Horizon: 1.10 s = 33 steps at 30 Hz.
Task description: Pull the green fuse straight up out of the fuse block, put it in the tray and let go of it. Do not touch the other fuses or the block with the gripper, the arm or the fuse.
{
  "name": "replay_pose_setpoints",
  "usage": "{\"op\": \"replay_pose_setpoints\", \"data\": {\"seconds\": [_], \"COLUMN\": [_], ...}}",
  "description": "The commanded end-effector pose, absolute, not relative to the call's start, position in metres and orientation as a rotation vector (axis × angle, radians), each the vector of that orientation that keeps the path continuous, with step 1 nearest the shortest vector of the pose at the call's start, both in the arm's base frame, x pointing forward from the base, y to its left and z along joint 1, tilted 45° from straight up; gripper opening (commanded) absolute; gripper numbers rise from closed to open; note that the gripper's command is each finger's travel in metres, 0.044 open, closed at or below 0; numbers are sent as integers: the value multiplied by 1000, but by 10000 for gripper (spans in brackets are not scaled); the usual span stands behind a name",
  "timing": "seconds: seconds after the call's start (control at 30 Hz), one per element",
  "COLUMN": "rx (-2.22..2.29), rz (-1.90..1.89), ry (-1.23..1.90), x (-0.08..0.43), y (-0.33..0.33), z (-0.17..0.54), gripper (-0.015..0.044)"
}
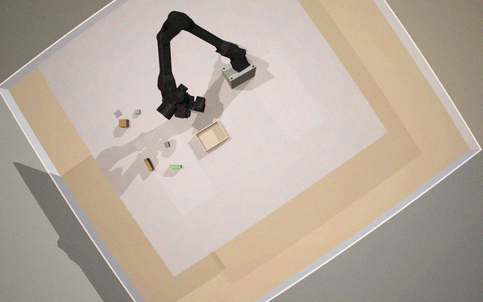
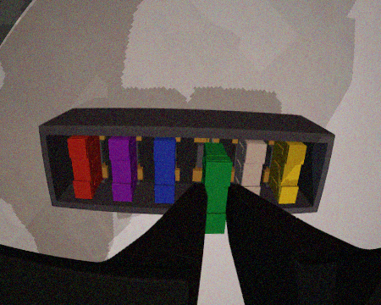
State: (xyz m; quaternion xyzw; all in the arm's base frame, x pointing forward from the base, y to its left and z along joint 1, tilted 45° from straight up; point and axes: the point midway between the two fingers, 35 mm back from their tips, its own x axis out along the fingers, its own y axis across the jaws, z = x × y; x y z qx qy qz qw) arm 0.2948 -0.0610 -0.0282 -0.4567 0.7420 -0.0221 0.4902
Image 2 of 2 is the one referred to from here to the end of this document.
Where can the white fuse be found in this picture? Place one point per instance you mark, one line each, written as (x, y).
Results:
(251, 155)

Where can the dark grey fuse block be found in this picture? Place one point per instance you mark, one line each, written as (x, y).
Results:
(102, 159)

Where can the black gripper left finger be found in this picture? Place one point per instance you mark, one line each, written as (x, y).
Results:
(162, 267)

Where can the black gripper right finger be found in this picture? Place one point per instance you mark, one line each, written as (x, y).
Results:
(281, 260)

